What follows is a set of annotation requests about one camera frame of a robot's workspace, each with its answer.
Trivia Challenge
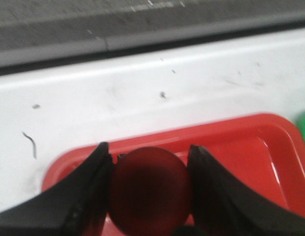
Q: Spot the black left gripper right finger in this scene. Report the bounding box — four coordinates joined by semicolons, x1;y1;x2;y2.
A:
187;145;305;236

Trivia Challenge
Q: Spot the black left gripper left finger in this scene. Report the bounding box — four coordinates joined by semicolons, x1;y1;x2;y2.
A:
0;143;114;236

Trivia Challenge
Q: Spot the red mushroom push button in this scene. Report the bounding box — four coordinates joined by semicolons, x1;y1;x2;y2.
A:
108;147;192;236

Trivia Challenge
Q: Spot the red plastic tray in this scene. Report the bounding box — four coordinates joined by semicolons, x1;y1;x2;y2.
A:
41;112;305;236

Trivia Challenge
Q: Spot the grey speckled stone counter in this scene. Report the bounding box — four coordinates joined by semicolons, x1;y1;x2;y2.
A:
0;0;305;76

